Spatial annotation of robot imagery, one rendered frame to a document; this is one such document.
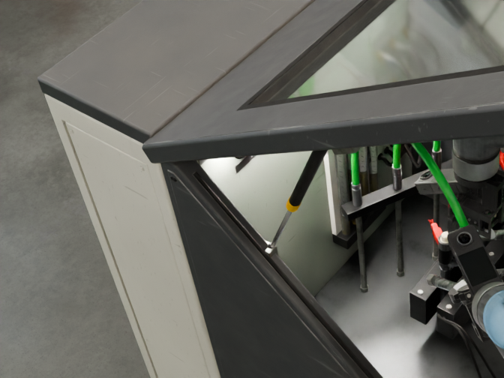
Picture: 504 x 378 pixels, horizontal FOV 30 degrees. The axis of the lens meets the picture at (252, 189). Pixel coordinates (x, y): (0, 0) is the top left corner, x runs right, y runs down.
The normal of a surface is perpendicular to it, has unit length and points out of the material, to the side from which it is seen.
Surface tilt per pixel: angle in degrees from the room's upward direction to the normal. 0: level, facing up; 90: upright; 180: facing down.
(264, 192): 90
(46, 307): 0
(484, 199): 90
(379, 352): 0
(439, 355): 0
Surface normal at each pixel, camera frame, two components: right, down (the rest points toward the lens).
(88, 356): -0.13, -0.70
